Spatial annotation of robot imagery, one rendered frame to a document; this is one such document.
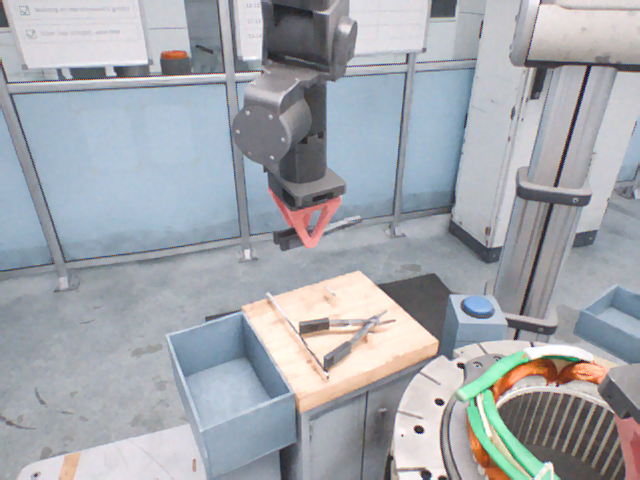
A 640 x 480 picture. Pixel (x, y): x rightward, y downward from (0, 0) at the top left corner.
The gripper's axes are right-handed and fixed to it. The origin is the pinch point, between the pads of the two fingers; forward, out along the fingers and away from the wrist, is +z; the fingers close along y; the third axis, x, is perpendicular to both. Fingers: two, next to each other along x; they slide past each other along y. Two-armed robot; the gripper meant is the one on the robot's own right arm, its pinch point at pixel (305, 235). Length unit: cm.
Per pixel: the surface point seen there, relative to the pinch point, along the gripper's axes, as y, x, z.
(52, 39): -196, -24, 6
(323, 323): 7.6, -1.4, 8.5
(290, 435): 14.4, -9.7, 17.0
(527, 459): 34.5, 1.5, 0.4
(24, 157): -200, -51, 56
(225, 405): 5.5, -15.0, 18.6
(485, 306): 10.7, 24.3, 14.3
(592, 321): 20.8, 33.6, 12.9
